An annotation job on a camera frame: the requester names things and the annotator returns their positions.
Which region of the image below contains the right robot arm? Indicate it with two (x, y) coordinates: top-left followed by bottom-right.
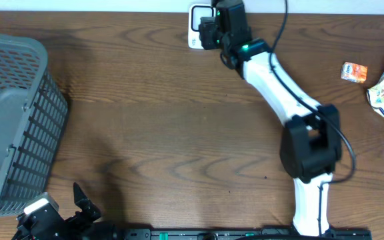
(198, 1), (342, 237)

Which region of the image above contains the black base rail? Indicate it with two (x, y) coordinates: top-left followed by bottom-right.
(118, 227), (372, 240)

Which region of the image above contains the orange small box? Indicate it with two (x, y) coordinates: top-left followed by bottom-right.
(341, 62), (368, 83)

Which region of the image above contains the white barcode scanner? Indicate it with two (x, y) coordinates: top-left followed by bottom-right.
(188, 3), (215, 49)

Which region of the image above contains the grey plastic mesh basket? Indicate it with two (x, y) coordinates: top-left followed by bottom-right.
(0, 34), (68, 217)

